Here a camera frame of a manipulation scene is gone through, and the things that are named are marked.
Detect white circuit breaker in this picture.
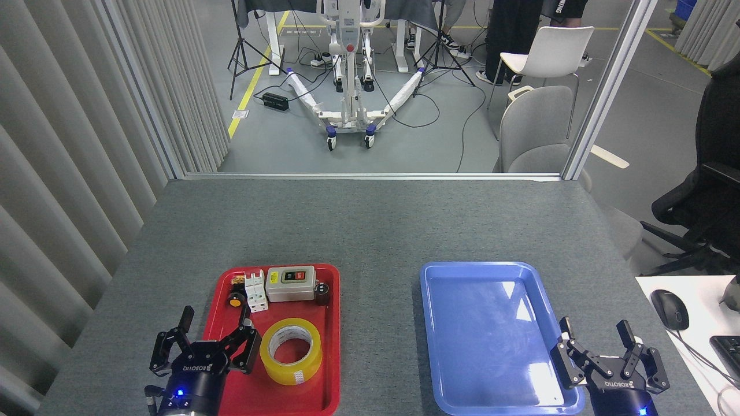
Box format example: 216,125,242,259
244,270,270,313

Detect white stand on wheels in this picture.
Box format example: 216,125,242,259
286,0,428,152

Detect red plastic tray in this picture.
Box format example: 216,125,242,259
202,263,342,416

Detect black floor cable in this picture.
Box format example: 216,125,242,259
393,69,487,173

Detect silver post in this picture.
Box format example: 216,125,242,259
562,0,660,181

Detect black keyboard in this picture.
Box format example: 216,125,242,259
709,335,740,389

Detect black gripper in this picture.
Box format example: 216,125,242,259
149,306,262,416
549,317,670,416

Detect grey rounded object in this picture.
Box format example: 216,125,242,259
720,274,740,307

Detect white desk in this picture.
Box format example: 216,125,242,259
635,275,740,416

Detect white chair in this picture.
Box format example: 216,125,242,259
487,25,595,139

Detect grey push-button switch box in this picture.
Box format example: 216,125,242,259
265,266,317,303

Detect table with dark cloth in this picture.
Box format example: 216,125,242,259
236,0,447,77

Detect yellow tape roll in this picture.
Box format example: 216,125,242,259
260,317,323,386

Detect person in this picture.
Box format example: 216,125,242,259
405,0,470,60
476,0,589,86

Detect blue plastic tray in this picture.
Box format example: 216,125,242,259
419,261,586,416

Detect black office chair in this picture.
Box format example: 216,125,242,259
639,53,740,277

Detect blue bin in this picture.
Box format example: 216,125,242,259
671,0,697,29

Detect black computer mouse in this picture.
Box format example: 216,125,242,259
650,289,690,331

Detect black tripod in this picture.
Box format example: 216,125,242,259
227,0,288,100
412,0,476,98

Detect grey vertical blinds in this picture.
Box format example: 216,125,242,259
0,0,231,414
674,0,740,71

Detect grey chair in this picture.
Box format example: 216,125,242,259
493,86,643,261

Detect white flat board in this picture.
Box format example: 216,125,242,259
591,144,630,169

